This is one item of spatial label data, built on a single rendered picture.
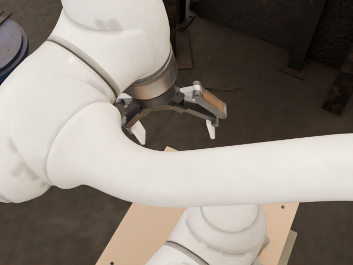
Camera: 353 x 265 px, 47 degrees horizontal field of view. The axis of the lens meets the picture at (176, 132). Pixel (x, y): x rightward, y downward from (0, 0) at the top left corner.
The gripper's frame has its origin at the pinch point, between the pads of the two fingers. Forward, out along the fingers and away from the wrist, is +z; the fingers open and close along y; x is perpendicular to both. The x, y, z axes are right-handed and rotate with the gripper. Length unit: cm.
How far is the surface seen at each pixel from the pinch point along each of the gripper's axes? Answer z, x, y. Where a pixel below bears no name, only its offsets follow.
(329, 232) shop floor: 82, 5, -38
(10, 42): 26, -50, 61
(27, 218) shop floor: 62, 0, 66
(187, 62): 84, -74, 12
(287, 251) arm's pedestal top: 40.4, 16.5, -20.5
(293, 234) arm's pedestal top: 41.5, 12.2, -22.5
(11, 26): 27, -57, 62
